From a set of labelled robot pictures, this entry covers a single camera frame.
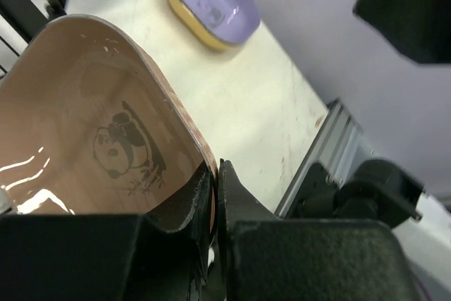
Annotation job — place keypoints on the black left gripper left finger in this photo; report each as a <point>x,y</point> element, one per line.
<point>161,255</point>

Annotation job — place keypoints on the brown textured bowl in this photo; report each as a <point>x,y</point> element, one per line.
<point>91,125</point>

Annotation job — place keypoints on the purple textured bowl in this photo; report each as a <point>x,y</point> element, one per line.
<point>215,1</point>

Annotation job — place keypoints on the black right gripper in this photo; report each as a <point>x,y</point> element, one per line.
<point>417,29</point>

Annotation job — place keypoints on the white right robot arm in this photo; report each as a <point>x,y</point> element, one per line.
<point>378,189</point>

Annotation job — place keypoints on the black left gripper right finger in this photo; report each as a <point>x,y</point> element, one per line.
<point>266,258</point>

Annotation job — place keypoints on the yellow textured bowl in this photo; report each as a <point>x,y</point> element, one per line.
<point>207,38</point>

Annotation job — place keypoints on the black wire dish rack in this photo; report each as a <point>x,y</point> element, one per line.
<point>26,19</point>

